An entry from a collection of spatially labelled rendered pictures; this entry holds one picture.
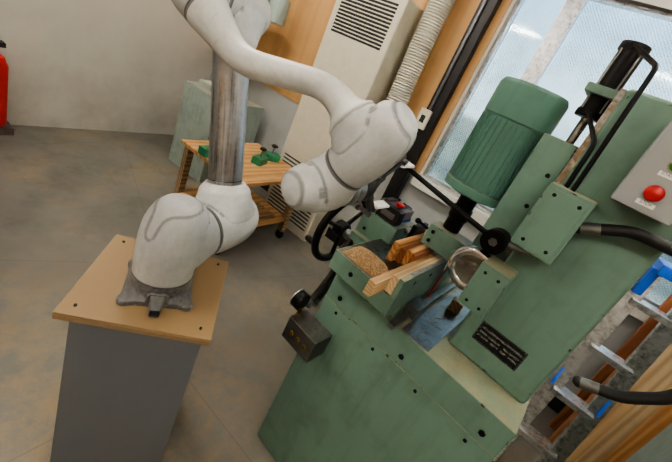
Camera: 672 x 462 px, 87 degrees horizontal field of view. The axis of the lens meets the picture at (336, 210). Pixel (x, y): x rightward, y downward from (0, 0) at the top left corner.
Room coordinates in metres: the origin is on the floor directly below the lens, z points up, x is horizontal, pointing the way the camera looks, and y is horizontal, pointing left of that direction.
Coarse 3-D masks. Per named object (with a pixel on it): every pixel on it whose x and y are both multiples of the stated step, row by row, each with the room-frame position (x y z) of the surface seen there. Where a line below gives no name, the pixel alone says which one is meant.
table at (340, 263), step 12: (360, 240) 1.06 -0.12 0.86; (372, 240) 1.01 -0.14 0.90; (336, 252) 0.86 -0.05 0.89; (384, 252) 0.97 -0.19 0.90; (336, 264) 0.85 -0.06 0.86; (348, 264) 0.83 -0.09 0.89; (396, 264) 0.93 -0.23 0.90; (348, 276) 0.82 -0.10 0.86; (360, 276) 0.80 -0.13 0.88; (444, 276) 1.05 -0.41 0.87; (360, 288) 0.80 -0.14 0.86; (420, 288) 0.89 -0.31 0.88; (372, 300) 0.77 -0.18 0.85; (384, 300) 0.76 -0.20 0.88; (396, 300) 0.76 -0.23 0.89; (408, 300) 0.85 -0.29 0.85; (384, 312) 0.75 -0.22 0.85
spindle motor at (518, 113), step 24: (504, 96) 0.96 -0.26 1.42; (528, 96) 0.93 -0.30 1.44; (552, 96) 0.93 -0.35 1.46; (480, 120) 1.00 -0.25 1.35; (504, 120) 0.94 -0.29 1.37; (528, 120) 0.92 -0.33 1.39; (552, 120) 0.94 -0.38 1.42; (480, 144) 0.96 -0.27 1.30; (504, 144) 0.93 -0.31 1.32; (528, 144) 0.93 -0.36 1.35; (456, 168) 0.99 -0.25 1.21; (480, 168) 0.94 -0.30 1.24; (504, 168) 0.93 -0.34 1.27; (480, 192) 0.93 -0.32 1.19; (504, 192) 0.94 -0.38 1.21
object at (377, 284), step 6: (420, 258) 0.95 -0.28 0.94; (408, 264) 0.88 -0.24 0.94; (414, 264) 0.89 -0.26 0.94; (396, 270) 0.81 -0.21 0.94; (402, 270) 0.83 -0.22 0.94; (378, 276) 0.75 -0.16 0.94; (384, 276) 0.76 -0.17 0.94; (390, 276) 0.77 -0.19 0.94; (372, 282) 0.71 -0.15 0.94; (378, 282) 0.72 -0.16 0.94; (384, 282) 0.74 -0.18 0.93; (366, 288) 0.71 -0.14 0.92; (372, 288) 0.71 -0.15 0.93; (378, 288) 0.73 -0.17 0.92; (384, 288) 0.76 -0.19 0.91; (366, 294) 0.71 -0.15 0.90; (372, 294) 0.72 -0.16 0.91
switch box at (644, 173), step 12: (660, 144) 0.72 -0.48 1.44; (648, 156) 0.72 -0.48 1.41; (660, 156) 0.71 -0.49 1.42; (636, 168) 0.72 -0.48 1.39; (648, 168) 0.71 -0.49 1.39; (660, 168) 0.70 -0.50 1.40; (624, 180) 0.72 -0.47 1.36; (636, 180) 0.71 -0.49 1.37; (648, 180) 0.71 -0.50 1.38; (660, 180) 0.70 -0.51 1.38; (624, 192) 0.72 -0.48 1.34; (636, 192) 0.71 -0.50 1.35; (624, 204) 0.71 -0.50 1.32; (636, 204) 0.70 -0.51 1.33; (660, 204) 0.69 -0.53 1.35; (648, 216) 0.69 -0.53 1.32; (660, 216) 0.68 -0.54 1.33
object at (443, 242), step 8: (432, 224) 1.01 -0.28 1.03; (440, 224) 1.03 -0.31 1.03; (432, 232) 0.99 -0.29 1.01; (440, 232) 0.99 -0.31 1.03; (448, 232) 0.99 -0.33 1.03; (424, 240) 1.00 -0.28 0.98; (432, 240) 0.99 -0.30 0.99; (440, 240) 0.98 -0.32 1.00; (448, 240) 0.97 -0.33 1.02; (456, 240) 0.96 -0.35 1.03; (464, 240) 0.98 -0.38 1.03; (432, 248) 0.99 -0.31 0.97; (440, 248) 0.97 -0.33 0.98; (448, 248) 0.96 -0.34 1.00; (448, 256) 0.96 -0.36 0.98
